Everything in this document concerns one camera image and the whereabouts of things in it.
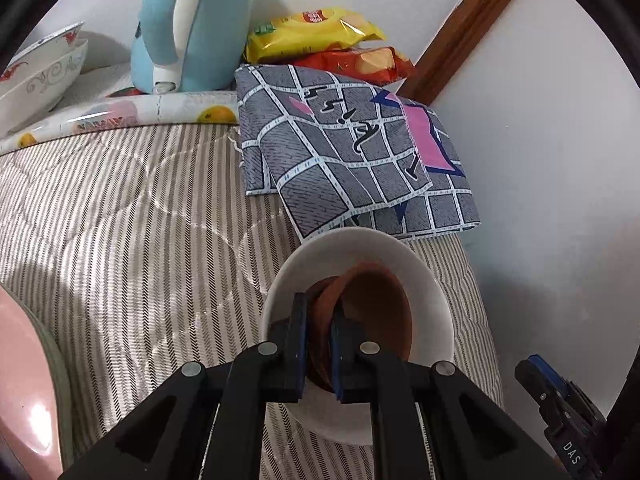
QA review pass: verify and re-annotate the yellow chips bag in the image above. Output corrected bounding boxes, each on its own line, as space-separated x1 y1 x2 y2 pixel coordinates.
244 8 386 64

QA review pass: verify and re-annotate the pink square plate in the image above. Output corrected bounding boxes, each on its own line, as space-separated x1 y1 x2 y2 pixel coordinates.
1 290 63 479

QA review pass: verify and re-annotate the brown small bowl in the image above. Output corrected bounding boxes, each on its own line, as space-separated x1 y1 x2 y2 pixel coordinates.
306 276 346 392
334 262 412 360

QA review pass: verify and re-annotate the light blue electric kettle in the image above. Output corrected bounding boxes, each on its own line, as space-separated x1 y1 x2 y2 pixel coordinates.
130 0 253 94

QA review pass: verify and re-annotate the white ceramic bowl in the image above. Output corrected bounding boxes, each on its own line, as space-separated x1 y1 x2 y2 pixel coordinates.
260 228 454 445

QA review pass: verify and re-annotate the striped quilted table cover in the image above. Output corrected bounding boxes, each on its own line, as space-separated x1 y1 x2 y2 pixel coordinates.
1 125 297 456

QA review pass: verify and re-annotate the orange chips bag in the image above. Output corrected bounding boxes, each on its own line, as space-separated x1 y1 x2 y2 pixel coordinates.
292 47 416 86

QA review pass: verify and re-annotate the grey checkered cloth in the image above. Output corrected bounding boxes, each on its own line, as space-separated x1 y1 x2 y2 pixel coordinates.
234 65 480 240

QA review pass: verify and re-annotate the green square plate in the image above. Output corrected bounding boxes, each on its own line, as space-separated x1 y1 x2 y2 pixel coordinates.
27 311 74 469

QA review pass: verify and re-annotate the brown wooden door frame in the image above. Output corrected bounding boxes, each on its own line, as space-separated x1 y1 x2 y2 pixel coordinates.
399 0 512 104

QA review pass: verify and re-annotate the white bowl blue pattern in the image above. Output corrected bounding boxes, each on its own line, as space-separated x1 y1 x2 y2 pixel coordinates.
1 21 84 88

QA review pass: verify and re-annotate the fruit patterned mat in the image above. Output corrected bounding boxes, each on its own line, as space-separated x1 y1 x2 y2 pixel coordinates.
1 91 239 155

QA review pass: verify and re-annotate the white bowl grey pattern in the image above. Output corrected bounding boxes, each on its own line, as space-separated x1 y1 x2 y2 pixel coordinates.
1 39 89 138

